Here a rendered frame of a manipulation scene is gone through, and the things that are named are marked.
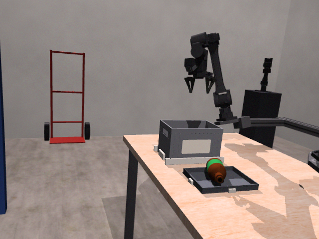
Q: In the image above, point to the brown bottle with green label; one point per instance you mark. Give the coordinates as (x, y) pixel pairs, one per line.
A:
(216, 170)

